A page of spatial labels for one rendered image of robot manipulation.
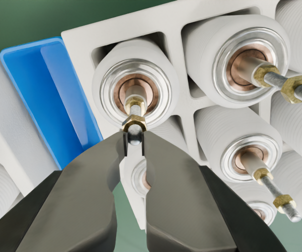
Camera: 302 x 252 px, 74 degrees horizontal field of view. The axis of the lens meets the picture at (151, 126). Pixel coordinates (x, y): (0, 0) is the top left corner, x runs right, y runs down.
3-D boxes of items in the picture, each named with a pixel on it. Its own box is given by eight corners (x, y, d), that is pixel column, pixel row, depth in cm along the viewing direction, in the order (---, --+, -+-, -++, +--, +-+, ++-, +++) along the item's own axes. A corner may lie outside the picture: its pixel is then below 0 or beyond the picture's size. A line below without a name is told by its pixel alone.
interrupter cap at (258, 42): (213, 108, 23) (215, 111, 22) (207, 37, 19) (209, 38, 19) (281, 93, 22) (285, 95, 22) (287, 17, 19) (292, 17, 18)
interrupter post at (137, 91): (120, 94, 21) (117, 106, 19) (135, 78, 21) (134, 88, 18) (136, 109, 22) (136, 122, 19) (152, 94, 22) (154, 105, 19)
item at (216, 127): (216, 131, 45) (259, 192, 29) (177, 119, 43) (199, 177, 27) (239, 91, 41) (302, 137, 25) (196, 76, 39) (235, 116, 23)
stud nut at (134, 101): (146, 114, 19) (147, 117, 18) (129, 117, 19) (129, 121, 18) (142, 94, 18) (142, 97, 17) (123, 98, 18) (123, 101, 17)
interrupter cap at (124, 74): (85, 95, 21) (83, 97, 21) (133, 40, 19) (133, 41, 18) (137, 137, 24) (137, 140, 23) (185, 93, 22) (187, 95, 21)
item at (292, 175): (236, 138, 46) (287, 200, 30) (275, 113, 44) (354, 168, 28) (253, 163, 50) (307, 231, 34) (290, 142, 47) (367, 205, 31)
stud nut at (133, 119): (148, 134, 16) (149, 139, 15) (127, 138, 16) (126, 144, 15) (143, 111, 15) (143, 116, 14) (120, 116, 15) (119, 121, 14)
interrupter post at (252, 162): (250, 166, 27) (264, 184, 24) (235, 162, 27) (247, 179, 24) (260, 152, 26) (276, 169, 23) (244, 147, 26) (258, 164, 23)
